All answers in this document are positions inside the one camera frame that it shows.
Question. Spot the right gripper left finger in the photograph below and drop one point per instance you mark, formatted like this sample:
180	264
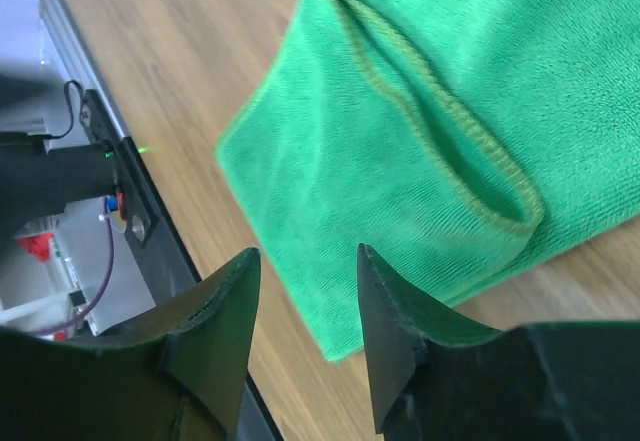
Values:
93	388

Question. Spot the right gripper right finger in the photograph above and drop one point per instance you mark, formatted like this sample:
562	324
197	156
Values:
435	374

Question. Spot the green towel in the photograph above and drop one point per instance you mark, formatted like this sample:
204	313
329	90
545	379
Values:
465	140

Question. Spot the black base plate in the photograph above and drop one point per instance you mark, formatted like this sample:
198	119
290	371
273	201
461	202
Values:
155	241

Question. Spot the aluminium frame rail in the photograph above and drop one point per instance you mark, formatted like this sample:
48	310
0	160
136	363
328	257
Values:
96	253

